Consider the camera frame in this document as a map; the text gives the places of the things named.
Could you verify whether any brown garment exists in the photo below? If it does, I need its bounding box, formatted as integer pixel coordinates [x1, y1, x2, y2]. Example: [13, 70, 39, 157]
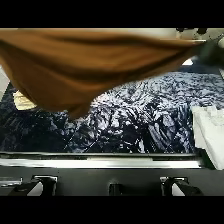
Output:
[0, 28, 205, 120]

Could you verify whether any cream garment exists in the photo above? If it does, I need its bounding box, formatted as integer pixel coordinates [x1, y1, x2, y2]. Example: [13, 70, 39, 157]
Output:
[12, 89, 38, 112]

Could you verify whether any white garment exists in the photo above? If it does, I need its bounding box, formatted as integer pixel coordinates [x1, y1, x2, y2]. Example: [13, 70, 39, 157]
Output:
[190, 104, 224, 171]

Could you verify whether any silver frame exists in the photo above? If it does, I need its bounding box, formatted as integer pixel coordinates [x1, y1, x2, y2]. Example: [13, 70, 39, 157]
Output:
[0, 151, 214, 197]

